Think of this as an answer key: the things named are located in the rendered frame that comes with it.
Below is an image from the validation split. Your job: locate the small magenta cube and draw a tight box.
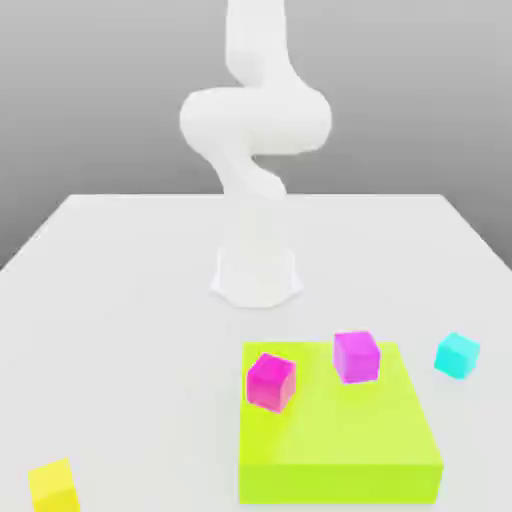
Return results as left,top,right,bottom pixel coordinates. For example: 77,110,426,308
245,352,298,414

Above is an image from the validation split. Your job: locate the small violet cube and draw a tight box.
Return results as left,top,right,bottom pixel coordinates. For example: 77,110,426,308
332,330,382,385

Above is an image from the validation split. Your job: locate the small cyan cube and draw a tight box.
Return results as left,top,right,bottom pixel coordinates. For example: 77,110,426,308
433,331,481,380

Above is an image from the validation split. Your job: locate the small yellow cube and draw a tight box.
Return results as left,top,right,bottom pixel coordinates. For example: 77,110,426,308
27,457,82,512

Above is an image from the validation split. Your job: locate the large lime green box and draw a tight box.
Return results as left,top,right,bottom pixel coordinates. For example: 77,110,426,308
238,340,445,506

